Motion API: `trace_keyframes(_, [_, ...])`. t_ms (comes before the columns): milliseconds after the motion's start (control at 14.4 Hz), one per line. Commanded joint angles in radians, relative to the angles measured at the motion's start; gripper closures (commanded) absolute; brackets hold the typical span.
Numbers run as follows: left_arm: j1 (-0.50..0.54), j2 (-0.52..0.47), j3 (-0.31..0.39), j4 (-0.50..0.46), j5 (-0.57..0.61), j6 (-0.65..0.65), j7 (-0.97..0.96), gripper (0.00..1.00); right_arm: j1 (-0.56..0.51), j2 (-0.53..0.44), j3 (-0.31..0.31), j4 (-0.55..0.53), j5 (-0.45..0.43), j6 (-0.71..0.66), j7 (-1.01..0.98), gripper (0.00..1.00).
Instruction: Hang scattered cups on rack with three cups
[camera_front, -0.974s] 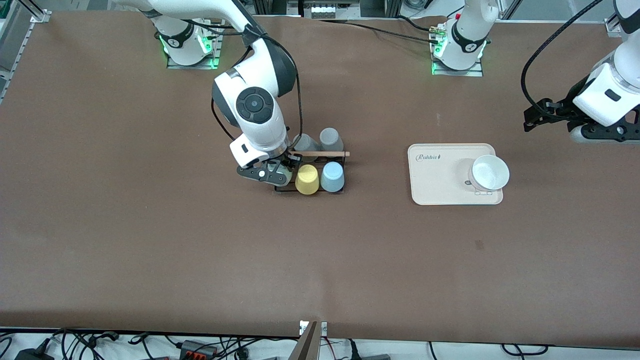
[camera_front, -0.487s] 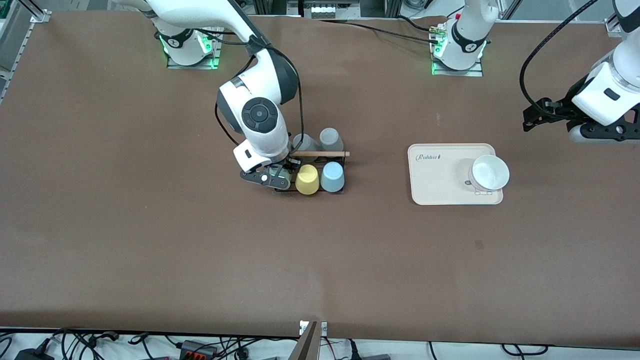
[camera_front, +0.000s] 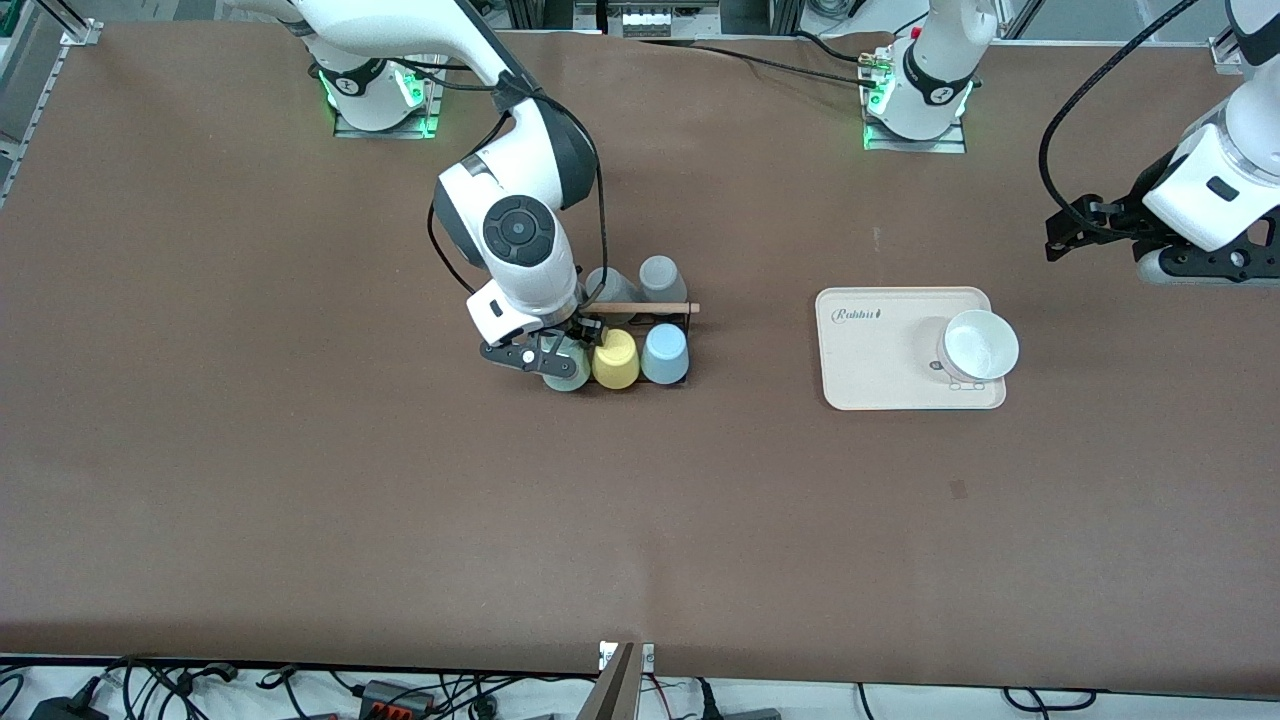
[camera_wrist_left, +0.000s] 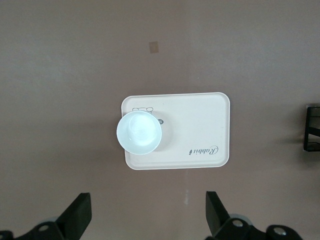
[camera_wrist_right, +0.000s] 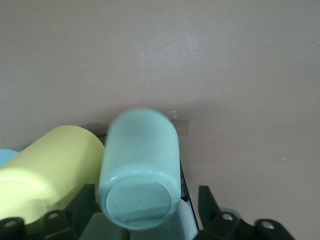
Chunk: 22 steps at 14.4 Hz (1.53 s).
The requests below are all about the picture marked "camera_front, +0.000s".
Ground mint green cup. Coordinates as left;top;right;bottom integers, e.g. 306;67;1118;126
542;335;594;393

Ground light blue cup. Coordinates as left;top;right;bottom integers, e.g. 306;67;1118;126
640;323;691;387

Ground yellow cup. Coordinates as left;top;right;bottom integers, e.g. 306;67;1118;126
592;329;641;391

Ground grey cup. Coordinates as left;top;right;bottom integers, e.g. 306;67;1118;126
585;266;641;326
638;256;689;305

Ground white bowl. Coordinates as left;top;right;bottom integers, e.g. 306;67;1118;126
937;309;1020;383

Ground beige rectangular tray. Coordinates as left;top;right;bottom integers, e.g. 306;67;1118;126
815;287;1007;411

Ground red black connector block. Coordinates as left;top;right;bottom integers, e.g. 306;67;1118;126
358;679;437;720

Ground black power adapter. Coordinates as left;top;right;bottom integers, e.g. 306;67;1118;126
28;694;109;720

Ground black wire cup rack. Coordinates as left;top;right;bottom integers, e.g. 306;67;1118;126
545;299;701;389

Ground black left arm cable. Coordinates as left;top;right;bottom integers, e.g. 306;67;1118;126
1038;0;1201;241

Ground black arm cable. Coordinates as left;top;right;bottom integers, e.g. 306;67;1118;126
1038;0;1201;241
428;85;611;306

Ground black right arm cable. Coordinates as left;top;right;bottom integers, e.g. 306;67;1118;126
428;85;611;306

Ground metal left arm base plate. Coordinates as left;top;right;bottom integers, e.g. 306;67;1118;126
862;50;968;154

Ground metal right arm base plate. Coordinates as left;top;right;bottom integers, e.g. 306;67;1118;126
333;55;446;140

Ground black cable on table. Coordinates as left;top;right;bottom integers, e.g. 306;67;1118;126
640;38;881;89

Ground grey metal post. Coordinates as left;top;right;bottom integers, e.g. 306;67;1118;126
575;642;641;720

